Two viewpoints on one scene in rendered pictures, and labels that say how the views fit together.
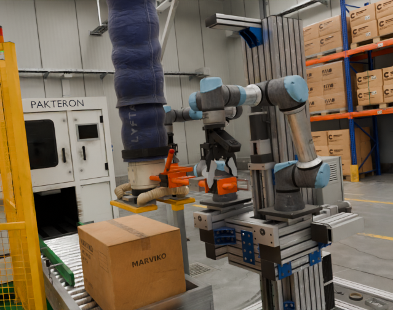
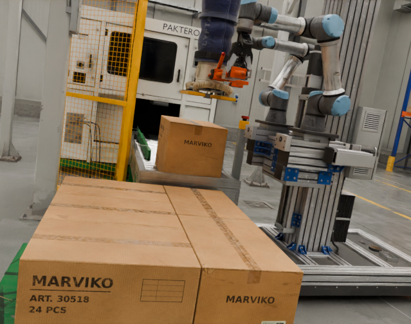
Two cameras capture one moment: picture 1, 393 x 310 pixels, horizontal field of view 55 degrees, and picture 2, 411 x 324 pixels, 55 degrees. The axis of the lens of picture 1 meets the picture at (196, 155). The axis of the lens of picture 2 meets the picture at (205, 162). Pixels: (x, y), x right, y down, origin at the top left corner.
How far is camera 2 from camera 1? 89 cm
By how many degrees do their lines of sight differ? 19
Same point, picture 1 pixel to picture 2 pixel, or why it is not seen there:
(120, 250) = (178, 128)
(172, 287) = (210, 171)
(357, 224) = (366, 159)
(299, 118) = (329, 51)
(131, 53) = not seen: outside the picture
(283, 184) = (310, 108)
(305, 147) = (330, 78)
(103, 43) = not seen: outside the picture
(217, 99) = (248, 10)
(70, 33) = not seen: outside the picture
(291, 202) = (312, 123)
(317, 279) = (330, 207)
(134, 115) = (208, 25)
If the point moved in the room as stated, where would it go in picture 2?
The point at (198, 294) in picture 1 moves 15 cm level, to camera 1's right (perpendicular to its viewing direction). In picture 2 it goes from (228, 183) to (249, 188)
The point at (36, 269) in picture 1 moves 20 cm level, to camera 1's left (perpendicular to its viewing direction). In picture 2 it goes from (126, 138) to (105, 134)
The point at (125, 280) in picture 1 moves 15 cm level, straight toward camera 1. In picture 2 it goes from (176, 150) to (172, 153)
